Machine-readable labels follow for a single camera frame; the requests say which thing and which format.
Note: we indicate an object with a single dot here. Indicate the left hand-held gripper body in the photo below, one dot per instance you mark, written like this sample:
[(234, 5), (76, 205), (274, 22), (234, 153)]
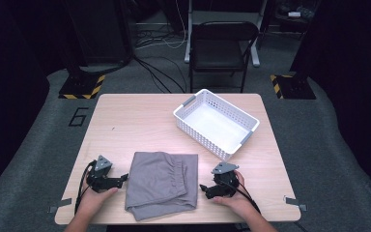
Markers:
[(98, 180)]

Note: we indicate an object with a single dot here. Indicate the black folding chair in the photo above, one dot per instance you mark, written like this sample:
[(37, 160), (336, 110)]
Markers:
[(255, 51), (220, 48)]

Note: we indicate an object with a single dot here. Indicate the person's right hand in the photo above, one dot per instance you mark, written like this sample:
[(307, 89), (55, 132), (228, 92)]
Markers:
[(241, 201)]

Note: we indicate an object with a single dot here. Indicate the small white device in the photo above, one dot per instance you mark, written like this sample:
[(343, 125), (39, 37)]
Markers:
[(294, 14)]

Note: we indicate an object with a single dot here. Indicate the grey tape strip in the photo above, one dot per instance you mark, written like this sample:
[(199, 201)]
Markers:
[(60, 204), (295, 203)]

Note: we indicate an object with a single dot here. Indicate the black yellow striped stand base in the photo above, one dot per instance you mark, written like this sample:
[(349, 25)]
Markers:
[(294, 88), (87, 88)]

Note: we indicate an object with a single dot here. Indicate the person's left hand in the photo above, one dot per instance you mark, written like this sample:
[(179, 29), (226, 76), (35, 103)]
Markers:
[(91, 201)]

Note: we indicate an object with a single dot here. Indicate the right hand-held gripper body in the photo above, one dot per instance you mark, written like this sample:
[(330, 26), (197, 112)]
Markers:
[(224, 182)]

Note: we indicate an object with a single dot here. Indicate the grey shorts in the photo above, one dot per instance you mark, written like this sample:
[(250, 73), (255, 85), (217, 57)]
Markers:
[(161, 183)]

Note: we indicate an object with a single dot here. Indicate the white plastic basket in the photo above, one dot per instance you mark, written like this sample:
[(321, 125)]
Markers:
[(217, 127)]

